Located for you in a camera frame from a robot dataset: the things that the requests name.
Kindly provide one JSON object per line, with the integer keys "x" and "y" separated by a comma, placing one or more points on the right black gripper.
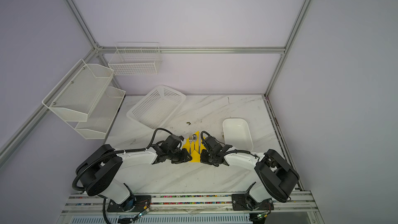
{"x": 202, "y": 158}

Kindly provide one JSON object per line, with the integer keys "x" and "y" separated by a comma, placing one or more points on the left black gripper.
{"x": 184, "y": 157}

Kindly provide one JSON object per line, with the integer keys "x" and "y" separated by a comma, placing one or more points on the white rectangular plastic tray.
{"x": 237, "y": 133}

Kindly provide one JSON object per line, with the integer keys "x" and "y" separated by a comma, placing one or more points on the white perforated plastic basket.
{"x": 158, "y": 107}

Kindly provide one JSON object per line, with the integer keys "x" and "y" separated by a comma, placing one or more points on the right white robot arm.
{"x": 277, "y": 177}

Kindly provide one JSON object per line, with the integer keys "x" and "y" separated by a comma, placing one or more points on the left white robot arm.
{"x": 96, "y": 175}

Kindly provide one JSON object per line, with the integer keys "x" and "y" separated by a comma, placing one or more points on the white two-tier mesh shelf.
{"x": 86, "y": 101}

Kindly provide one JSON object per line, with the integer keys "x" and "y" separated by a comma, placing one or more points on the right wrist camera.
{"x": 208, "y": 141}

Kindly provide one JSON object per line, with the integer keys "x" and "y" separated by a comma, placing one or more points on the aluminium front mounting rail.
{"x": 210, "y": 208}

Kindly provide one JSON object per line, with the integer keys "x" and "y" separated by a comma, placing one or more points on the white wire wall basket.
{"x": 136, "y": 58}

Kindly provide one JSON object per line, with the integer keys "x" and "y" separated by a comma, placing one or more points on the aluminium cage frame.
{"x": 41, "y": 40}

